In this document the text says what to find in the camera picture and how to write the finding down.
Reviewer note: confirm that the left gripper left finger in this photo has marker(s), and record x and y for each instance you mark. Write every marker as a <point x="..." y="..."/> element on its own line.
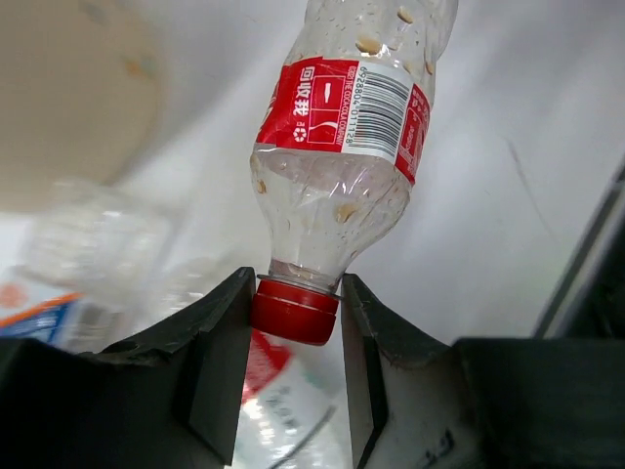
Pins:
<point x="166" y="397"/>

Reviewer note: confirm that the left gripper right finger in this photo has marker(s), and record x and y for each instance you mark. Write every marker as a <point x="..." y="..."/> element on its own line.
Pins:
<point x="415" y="402"/>

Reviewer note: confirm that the red label cola bottle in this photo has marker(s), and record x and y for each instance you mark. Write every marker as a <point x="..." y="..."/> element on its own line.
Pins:
<point x="335" y="159"/>

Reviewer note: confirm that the beige plastic bin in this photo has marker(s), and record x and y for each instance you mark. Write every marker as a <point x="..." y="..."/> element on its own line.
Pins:
<point x="80" y="93"/>

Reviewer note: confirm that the red cap bottle at base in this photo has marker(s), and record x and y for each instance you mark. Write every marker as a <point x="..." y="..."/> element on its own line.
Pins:
<point x="286" y="419"/>

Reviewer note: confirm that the blue label clear bottle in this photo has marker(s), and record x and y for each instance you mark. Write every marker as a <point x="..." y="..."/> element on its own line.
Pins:
<point x="91" y="255"/>

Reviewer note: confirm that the aluminium frame rail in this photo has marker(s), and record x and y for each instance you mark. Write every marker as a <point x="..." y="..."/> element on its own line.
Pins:
<point x="588" y="301"/>

